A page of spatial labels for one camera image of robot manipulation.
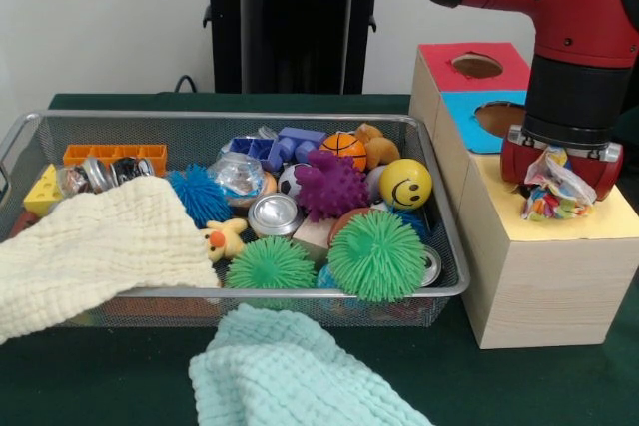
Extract purple spiky ball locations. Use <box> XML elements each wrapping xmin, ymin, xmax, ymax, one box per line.
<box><xmin>295</xmin><ymin>150</ymin><xmax>371</xmax><ymax>222</ymax></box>

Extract multicolour patchwork print cloth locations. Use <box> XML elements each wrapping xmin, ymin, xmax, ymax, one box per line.
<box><xmin>519</xmin><ymin>147</ymin><xmax>598</xmax><ymax>222</ymax></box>

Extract wooden box with three holes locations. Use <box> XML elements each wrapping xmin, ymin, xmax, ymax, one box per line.
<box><xmin>409</xmin><ymin>42</ymin><xmax>639</xmax><ymax>350</ymax></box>

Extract brown toy football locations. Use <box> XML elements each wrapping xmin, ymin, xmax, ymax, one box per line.
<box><xmin>329</xmin><ymin>207</ymin><xmax>368</xmax><ymax>243</ymax></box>

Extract orange toy basketball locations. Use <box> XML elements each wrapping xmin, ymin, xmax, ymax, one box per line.
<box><xmin>319</xmin><ymin>132</ymin><xmax>368</xmax><ymax>173</ymax></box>

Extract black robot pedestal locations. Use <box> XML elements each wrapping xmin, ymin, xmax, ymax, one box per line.
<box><xmin>193</xmin><ymin>0</ymin><xmax>412</xmax><ymax>96</ymax></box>

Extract silver drink can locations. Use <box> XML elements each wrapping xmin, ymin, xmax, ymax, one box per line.
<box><xmin>419</xmin><ymin>246</ymin><xmax>442</xmax><ymax>287</ymax></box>

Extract yellow duck plush toy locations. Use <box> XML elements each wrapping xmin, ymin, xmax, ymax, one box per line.
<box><xmin>205</xmin><ymin>218</ymin><xmax>250</xmax><ymax>261</ymax></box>

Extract mint green knitted cloth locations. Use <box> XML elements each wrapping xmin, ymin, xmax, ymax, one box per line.
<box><xmin>190</xmin><ymin>304</ymin><xmax>430</xmax><ymax>426</ymax></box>

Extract yellow cheese wedge toy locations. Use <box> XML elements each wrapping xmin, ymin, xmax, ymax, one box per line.
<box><xmin>24</xmin><ymin>164</ymin><xmax>63</xmax><ymax>217</ymax></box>

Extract shallow wire mesh bin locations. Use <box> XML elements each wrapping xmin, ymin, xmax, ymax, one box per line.
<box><xmin>0</xmin><ymin>110</ymin><xmax>472</xmax><ymax>329</ymax></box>

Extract green spiky ball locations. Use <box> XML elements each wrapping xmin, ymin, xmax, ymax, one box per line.
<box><xmin>227</xmin><ymin>236</ymin><xmax>319</xmax><ymax>293</ymax></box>
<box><xmin>327</xmin><ymin>210</ymin><xmax>428</xmax><ymax>303</ymax></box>

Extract black cable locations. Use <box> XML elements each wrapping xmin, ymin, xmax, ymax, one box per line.
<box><xmin>175</xmin><ymin>74</ymin><xmax>201</xmax><ymax>96</ymax></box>

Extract cream knitted cloth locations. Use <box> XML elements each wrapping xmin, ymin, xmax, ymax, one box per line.
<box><xmin>0</xmin><ymin>175</ymin><xmax>221</xmax><ymax>345</ymax></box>

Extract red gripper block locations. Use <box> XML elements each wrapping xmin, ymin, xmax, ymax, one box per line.
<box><xmin>499</xmin><ymin>135</ymin><xmax>625</xmax><ymax>203</ymax></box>

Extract orange plastic tray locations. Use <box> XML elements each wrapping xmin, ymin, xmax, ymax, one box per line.
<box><xmin>63</xmin><ymin>144</ymin><xmax>168</xmax><ymax>174</ymax></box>

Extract yellow smiley face ball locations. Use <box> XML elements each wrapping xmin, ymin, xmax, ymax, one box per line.
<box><xmin>379</xmin><ymin>158</ymin><xmax>433</xmax><ymax>211</ymax></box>

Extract blue spiky ball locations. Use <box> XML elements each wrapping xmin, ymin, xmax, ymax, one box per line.
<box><xmin>167</xmin><ymin>165</ymin><xmax>233</xmax><ymax>228</ymax></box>

